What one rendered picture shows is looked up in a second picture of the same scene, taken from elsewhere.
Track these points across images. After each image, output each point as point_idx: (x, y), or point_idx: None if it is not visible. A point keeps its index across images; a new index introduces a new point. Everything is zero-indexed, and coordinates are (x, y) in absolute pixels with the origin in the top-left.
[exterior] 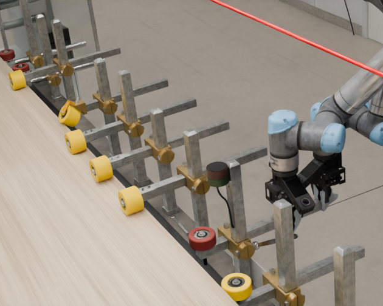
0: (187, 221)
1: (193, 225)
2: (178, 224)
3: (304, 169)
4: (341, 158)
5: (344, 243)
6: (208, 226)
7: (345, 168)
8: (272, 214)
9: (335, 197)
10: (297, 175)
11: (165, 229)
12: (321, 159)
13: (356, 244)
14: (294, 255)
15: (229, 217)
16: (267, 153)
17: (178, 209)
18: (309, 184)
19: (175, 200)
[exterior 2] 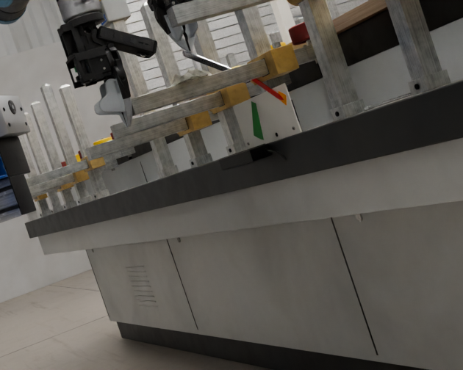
0: (389, 103)
1: (376, 107)
2: (405, 94)
3: (127, 33)
4: (63, 45)
5: (145, 2)
6: (324, 78)
7: (66, 62)
8: (206, 73)
9: (99, 109)
10: (142, 37)
11: (361, 4)
12: (98, 24)
13: (117, 123)
14: (195, 48)
15: (260, 18)
16: (171, 24)
17: (409, 85)
18: (131, 53)
19: (406, 61)
